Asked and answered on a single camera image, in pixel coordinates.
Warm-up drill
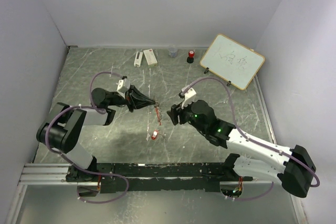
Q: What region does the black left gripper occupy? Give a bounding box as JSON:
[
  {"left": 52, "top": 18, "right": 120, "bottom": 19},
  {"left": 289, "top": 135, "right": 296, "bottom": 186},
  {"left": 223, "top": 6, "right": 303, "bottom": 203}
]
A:
[{"left": 108, "top": 84, "right": 155, "bottom": 113}]

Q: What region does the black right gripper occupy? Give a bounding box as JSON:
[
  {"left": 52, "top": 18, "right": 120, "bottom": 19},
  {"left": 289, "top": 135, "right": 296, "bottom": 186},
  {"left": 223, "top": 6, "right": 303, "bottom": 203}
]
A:
[{"left": 167, "top": 97, "right": 207, "bottom": 134}]

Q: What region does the red handled metal key holder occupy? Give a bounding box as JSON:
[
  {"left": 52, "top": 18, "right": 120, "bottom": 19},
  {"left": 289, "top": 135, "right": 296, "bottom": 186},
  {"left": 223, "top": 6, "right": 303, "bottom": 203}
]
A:
[{"left": 154, "top": 101, "right": 162, "bottom": 126}]

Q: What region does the red usb stick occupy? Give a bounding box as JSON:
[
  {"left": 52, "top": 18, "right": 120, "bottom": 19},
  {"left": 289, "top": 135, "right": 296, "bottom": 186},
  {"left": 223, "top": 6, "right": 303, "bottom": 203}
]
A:
[{"left": 151, "top": 130, "right": 160, "bottom": 140}]

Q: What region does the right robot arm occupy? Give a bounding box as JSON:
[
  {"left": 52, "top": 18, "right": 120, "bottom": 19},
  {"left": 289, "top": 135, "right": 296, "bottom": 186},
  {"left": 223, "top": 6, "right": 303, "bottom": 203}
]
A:
[{"left": 167, "top": 100, "right": 316, "bottom": 198}]

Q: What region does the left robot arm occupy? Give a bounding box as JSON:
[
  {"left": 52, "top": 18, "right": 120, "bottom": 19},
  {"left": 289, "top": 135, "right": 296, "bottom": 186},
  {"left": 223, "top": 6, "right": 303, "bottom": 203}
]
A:
[{"left": 36, "top": 85, "right": 155, "bottom": 182}]

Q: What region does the white stapler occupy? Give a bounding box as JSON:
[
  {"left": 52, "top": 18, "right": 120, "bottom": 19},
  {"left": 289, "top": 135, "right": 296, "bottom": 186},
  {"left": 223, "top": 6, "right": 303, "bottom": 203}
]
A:
[{"left": 133, "top": 51, "right": 143, "bottom": 68}]

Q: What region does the white green staple box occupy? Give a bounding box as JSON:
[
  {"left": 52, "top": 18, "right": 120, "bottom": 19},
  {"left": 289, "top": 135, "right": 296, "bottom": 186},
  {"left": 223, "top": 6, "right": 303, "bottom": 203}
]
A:
[{"left": 143, "top": 49, "right": 158, "bottom": 68}]

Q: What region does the red black stamp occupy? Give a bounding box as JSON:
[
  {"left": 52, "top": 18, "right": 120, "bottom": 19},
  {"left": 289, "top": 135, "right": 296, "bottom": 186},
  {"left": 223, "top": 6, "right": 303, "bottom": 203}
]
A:
[{"left": 186, "top": 50, "right": 195, "bottom": 63}]

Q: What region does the clear paperclip jar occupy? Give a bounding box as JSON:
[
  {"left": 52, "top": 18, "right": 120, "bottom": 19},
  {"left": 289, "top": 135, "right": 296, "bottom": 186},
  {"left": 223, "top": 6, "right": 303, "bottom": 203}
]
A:
[{"left": 168, "top": 45, "right": 178, "bottom": 58}]

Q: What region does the yellow framed whiteboard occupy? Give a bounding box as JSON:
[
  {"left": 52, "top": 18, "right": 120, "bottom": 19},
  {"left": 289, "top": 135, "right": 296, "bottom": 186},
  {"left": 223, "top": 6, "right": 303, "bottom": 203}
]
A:
[{"left": 199, "top": 34, "right": 265, "bottom": 90}]

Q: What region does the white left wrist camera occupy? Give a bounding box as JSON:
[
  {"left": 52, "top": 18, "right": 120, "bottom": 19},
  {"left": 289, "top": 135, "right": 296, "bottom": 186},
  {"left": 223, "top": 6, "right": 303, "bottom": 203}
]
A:
[{"left": 117, "top": 77, "right": 131, "bottom": 99}]

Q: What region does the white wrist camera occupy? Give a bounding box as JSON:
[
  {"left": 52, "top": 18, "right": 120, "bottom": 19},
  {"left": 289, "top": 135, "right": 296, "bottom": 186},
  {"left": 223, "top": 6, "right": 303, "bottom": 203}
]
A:
[
  {"left": 179, "top": 86, "right": 196, "bottom": 108},
  {"left": 117, "top": 77, "right": 131, "bottom": 99}
]

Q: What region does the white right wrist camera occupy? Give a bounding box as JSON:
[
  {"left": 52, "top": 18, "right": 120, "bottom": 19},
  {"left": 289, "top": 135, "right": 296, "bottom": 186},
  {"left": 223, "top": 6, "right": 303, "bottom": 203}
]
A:
[{"left": 179, "top": 86, "right": 196, "bottom": 108}]

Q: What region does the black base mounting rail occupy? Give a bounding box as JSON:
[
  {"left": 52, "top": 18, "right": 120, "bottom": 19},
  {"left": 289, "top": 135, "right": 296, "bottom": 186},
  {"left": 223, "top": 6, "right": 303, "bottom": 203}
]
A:
[{"left": 66, "top": 162, "right": 240, "bottom": 194}]

